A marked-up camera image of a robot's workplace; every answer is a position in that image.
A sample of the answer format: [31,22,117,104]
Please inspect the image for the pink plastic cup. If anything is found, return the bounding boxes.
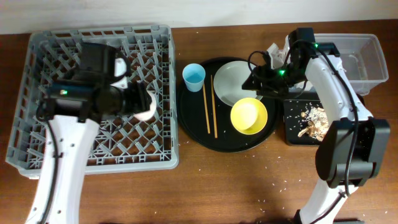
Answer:
[133,91,157,121]

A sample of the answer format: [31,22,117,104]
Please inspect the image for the yellow bowl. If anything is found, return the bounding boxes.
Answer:
[230,98,268,135]

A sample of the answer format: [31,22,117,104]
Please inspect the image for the food scraps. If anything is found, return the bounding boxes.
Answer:
[297,107,329,142]

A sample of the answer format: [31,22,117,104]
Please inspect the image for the white napkin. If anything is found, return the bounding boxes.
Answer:
[267,43,290,69]

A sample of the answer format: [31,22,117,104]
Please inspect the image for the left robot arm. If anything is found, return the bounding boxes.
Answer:
[26,43,157,223]

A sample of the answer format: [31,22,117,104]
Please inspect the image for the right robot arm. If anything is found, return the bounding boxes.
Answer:
[242,27,391,223]

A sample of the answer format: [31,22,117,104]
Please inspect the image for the grey dishwasher rack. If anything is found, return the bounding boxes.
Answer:
[6,25,179,179]

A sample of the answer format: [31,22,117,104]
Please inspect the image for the grey plate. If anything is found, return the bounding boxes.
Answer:
[213,61,262,106]

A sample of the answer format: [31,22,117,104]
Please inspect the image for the black rectangular tray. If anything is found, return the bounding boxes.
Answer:
[284,99,323,146]

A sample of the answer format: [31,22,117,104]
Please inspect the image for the blue plastic cup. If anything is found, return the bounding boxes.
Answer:
[182,63,206,92]

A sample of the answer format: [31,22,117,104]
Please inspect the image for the round black tray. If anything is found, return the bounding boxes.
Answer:
[177,57,282,152]

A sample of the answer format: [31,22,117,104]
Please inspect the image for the left wooden chopstick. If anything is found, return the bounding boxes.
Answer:
[202,83,211,134]

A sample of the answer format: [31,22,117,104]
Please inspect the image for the wooden chopstick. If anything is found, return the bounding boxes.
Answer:
[210,75,218,139]
[202,83,211,134]

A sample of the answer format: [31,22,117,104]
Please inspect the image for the right wooden chopstick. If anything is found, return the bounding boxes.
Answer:
[210,75,218,139]

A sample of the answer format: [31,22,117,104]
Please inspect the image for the clear plastic bin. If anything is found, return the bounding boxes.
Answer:
[314,34,389,96]

